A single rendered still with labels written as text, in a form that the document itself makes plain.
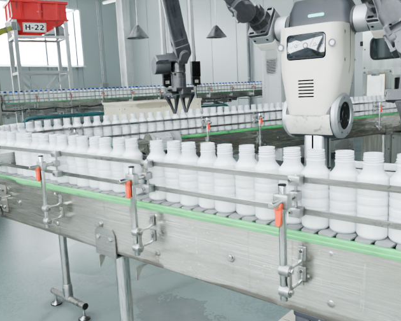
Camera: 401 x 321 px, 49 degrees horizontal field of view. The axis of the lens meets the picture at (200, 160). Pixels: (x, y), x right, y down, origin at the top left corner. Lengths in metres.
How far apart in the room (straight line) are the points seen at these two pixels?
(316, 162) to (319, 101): 0.65
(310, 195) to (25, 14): 7.16
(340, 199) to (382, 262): 0.14
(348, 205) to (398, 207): 0.10
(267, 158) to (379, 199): 0.25
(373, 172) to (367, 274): 0.19
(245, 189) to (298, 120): 0.63
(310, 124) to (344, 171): 0.69
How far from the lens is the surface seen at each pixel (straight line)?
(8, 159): 1.89
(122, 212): 1.32
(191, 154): 1.14
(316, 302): 0.99
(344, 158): 0.92
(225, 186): 1.07
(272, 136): 3.40
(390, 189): 0.87
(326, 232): 0.95
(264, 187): 1.00
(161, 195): 1.23
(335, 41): 1.56
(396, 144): 4.93
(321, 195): 0.94
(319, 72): 1.57
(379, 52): 5.02
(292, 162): 0.97
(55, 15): 7.95
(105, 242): 1.41
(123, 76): 12.14
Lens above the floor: 1.30
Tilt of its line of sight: 9 degrees down
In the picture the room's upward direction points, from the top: 3 degrees counter-clockwise
